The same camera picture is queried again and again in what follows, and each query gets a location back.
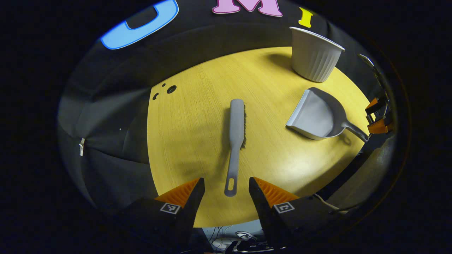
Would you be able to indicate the black and white shoe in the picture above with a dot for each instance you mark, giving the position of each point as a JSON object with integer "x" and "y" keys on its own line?
{"x": 245, "y": 235}

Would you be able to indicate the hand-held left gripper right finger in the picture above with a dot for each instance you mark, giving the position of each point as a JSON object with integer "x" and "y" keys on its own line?
{"x": 263, "y": 204}

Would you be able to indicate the yellow wooden desktop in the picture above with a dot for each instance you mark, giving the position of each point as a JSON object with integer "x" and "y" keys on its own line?
{"x": 197, "y": 116}

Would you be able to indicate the small grey broom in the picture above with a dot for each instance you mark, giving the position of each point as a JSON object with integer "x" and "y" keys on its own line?
{"x": 236, "y": 120}

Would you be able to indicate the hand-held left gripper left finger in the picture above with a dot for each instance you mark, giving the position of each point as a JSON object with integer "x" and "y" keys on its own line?
{"x": 192, "y": 201}

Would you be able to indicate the white ribbed garbage bin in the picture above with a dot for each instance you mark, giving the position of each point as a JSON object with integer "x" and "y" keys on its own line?
{"x": 312, "y": 60}

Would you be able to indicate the grey dustpan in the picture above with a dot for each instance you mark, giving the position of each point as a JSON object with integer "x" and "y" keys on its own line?
{"x": 314, "y": 116}

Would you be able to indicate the white clip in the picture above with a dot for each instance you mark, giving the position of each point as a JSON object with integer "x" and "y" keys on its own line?
{"x": 82, "y": 146}

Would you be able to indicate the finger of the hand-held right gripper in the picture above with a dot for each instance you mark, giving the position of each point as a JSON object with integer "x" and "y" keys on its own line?
{"x": 379, "y": 127}
{"x": 373, "y": 104}

